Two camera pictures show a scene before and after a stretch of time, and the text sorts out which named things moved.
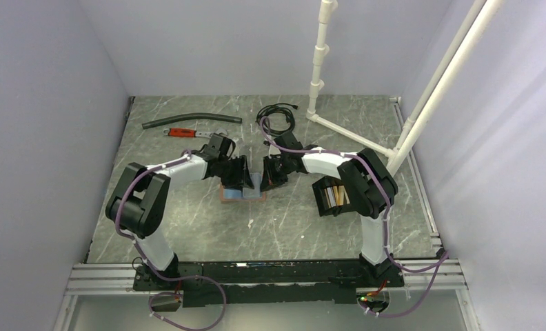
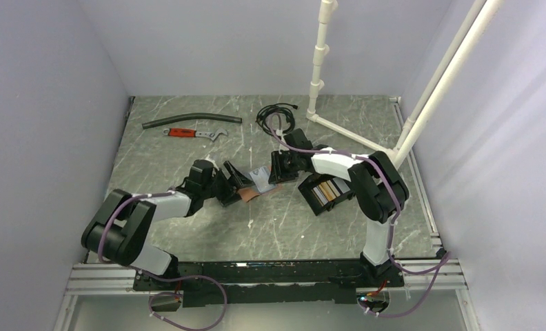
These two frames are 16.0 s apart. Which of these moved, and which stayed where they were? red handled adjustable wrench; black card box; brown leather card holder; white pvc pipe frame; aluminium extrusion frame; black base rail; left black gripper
Moved: brown leather card holder; black card box; left black gripper
Stayed: red handled adjustable wrench; white pvc pipe frame; aluminium extrusion frame; black base rail
